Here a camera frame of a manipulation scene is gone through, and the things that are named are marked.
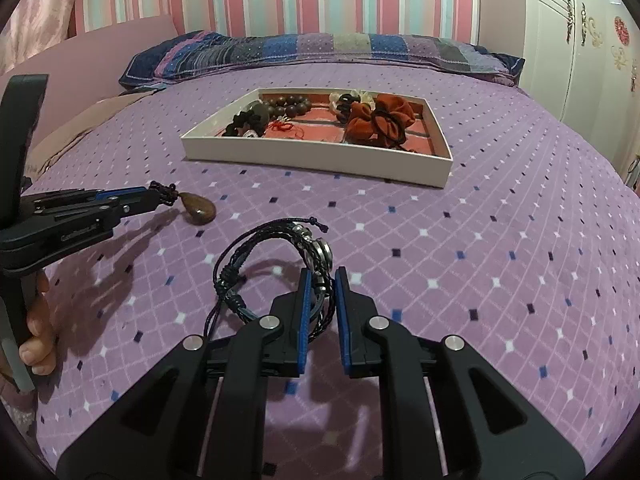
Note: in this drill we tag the black scrunchie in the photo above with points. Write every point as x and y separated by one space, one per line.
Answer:
255 112

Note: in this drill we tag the floral patterned cloth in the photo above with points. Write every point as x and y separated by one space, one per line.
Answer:
15 420

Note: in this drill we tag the white wardrobe with decals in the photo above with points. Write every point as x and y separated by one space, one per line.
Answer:
585 35

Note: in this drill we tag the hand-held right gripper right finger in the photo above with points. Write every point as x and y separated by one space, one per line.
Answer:
342 320

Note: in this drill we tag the purple diamond-pattern bedspread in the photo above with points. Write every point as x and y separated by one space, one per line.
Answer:
475 260

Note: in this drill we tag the person's left hand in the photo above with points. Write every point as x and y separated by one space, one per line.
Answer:
40 350

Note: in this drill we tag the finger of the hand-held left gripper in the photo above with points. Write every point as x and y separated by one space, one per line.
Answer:
140 204
120 192

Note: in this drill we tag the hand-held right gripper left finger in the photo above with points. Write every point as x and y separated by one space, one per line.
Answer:
301 320

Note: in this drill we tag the pink headboard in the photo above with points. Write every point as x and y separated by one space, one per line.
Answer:
100 60

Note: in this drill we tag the white tray with red lining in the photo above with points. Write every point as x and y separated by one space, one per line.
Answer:
320 160

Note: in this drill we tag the orange scrunchie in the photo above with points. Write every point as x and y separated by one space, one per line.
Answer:
362 127

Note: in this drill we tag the beige bed sheet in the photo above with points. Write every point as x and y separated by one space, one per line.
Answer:
85 125

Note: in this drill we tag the pink floral curtain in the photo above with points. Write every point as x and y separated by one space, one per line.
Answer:
45 15

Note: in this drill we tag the blue purple striped pillow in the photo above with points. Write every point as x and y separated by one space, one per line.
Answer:
325 50

